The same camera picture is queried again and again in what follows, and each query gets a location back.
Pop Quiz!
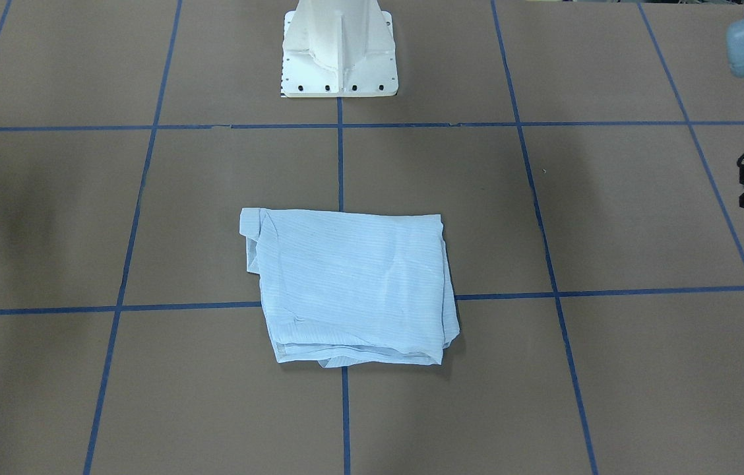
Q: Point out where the light blue button shirt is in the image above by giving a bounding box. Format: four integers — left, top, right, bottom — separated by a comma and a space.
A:
239, 208, 460, 369

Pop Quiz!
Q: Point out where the brown table mat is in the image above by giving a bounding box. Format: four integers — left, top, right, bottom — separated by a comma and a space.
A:
0, 1, 744, 474

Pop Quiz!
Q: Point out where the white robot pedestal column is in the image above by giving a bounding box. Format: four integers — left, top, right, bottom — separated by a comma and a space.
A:
280, 1, 399, 98

